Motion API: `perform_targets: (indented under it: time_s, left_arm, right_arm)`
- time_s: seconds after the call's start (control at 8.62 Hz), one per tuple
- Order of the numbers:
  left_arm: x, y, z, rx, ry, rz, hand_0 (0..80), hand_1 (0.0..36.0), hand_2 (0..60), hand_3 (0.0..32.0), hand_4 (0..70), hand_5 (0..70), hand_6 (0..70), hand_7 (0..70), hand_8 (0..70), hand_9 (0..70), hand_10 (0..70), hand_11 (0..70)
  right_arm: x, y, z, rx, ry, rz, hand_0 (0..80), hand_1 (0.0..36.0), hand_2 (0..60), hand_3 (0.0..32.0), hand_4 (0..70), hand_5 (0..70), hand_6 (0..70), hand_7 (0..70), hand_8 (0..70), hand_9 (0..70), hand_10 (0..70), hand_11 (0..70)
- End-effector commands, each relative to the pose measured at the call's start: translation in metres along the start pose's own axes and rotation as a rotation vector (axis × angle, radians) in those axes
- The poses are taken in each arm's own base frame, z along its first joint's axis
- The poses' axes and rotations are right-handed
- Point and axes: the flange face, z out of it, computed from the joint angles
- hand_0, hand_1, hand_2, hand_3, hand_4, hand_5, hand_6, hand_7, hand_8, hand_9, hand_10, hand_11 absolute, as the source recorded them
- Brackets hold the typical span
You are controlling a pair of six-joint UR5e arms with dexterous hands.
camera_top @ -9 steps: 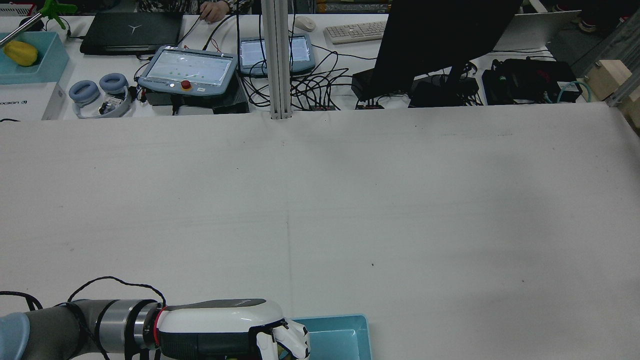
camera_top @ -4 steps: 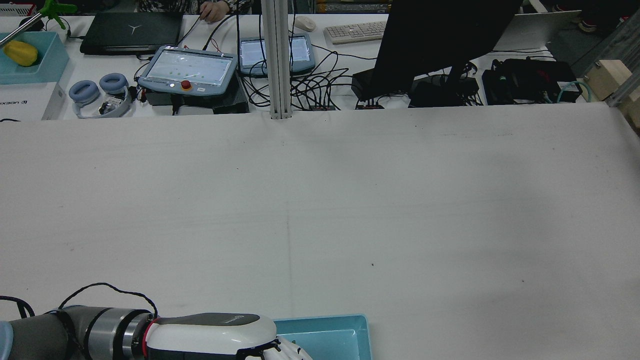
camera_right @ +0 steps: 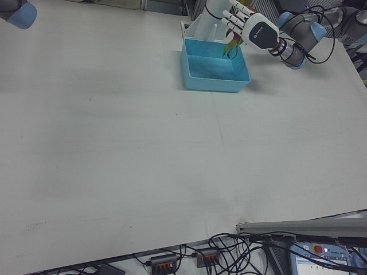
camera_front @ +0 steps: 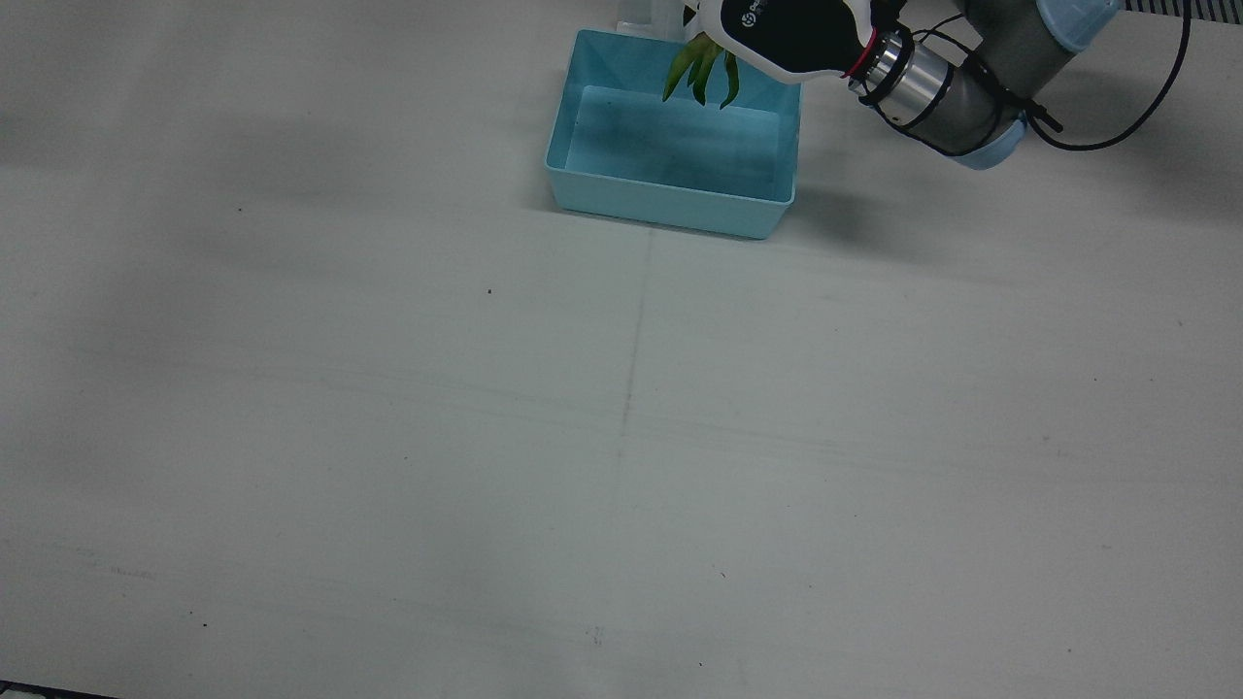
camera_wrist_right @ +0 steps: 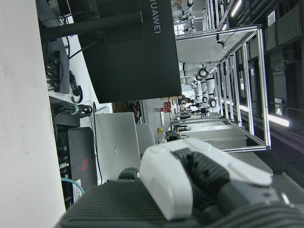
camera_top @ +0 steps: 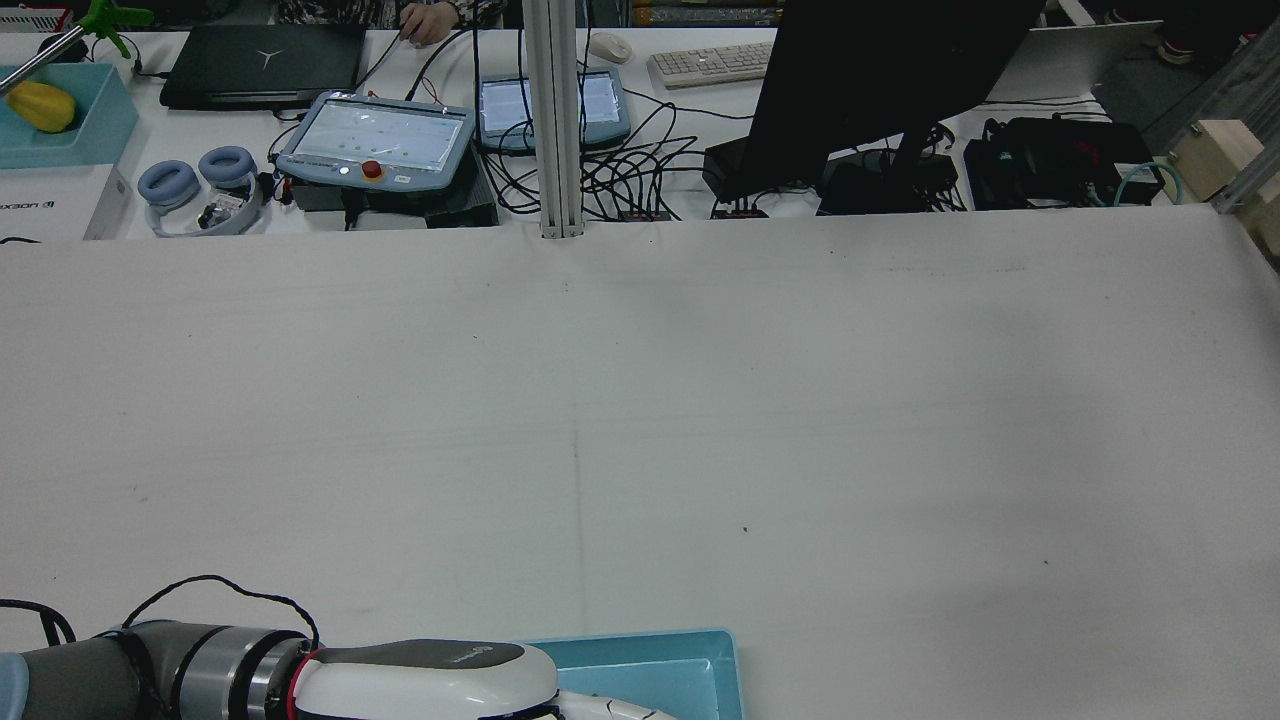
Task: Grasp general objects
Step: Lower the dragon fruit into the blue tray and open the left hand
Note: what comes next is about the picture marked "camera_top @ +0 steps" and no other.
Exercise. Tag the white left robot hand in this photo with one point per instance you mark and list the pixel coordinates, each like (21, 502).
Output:
(420, 680)

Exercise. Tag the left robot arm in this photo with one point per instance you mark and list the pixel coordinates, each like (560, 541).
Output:
(150, 675)

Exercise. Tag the light blue plastic bin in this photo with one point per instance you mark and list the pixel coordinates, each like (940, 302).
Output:
(650, 675)

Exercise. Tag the blue padded headphones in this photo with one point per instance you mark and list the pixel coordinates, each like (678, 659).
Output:
(190, 185)

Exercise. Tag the large grey teach pendant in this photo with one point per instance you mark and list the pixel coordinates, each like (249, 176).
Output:
(380, 135)

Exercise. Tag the small black box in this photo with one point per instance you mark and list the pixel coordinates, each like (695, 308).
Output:
(725, 170)

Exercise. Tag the white cardboard box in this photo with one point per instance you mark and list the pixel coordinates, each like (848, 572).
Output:
(60, 205)

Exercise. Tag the small grey teach pendant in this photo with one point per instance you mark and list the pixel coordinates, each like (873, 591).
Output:
(600, 105)

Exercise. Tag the black laptop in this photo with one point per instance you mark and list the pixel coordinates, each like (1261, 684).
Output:
(265, 65)

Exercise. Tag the light blue tray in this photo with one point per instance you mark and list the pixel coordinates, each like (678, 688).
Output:
(100, 120)

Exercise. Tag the bystander hand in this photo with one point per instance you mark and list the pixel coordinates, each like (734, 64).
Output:
(428, 22)

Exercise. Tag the white computer mouse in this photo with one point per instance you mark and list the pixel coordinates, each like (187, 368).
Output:
(610, 47)

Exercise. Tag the beige keyboard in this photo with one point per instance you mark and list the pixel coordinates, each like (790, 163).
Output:
(710, 64)

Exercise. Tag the yellow fruit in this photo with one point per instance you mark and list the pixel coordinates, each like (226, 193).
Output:
(42, 105)

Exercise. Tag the silver metal rod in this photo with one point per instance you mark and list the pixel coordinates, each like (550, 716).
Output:
(40, 62)

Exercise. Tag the green plastic toy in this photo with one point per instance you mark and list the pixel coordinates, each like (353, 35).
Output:
(112, 18)

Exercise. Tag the black monitor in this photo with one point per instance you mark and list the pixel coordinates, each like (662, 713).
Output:
(880, 70)

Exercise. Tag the black equipment bag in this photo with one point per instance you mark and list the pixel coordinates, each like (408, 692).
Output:
(1060, 160)

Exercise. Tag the white board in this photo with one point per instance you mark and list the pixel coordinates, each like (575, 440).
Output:
(1080, 60)

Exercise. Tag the wooden block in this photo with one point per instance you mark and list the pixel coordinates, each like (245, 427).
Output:
(1215, 155)

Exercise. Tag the aluminium profile post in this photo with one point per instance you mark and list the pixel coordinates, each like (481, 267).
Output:
(553, 120)

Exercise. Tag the aluminium frame bar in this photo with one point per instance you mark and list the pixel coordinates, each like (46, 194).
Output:
(1250, 120)

